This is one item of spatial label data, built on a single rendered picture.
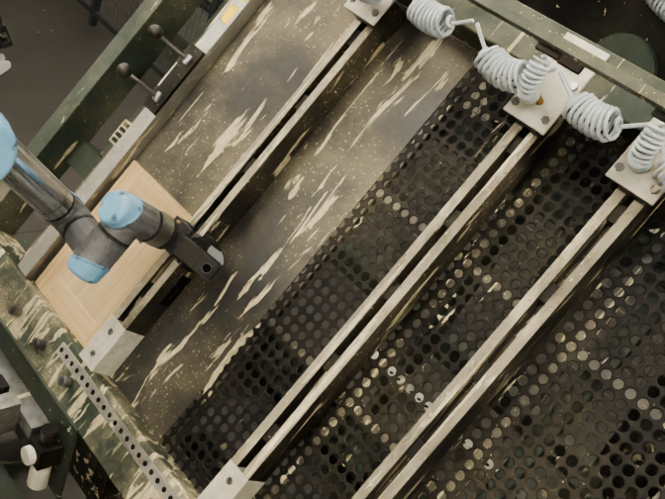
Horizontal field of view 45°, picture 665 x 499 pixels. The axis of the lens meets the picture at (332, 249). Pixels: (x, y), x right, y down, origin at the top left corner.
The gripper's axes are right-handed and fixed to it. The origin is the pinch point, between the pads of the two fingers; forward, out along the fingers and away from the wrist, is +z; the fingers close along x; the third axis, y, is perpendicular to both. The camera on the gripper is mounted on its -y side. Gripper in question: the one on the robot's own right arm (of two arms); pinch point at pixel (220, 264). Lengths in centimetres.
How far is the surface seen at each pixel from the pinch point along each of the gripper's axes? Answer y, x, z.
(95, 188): 44.3, 9.0, -2.3
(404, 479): -66, 2, -4
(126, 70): 50, -19, -13
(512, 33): -24, -76, -7
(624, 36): -23, -103, 36
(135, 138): 44.8, -7.3, -2.4
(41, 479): 1, 66, 1
